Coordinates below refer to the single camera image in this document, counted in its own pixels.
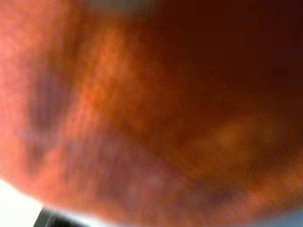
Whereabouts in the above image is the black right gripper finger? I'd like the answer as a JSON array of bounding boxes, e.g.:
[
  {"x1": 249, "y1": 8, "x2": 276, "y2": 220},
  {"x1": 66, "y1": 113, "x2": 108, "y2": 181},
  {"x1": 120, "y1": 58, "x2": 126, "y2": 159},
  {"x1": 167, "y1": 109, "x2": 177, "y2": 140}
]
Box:
[{"x1": 33, "y1": 206, "x2": 79, "y2": 227}]

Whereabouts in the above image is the pink pillow with orange dots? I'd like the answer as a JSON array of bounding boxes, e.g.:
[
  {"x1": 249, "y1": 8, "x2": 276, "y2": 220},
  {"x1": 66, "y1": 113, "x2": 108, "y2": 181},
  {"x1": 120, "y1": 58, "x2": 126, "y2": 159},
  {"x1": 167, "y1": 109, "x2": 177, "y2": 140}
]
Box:
[{"x1": 0, "y1": 0, "x2": 303, "y2": 227}]

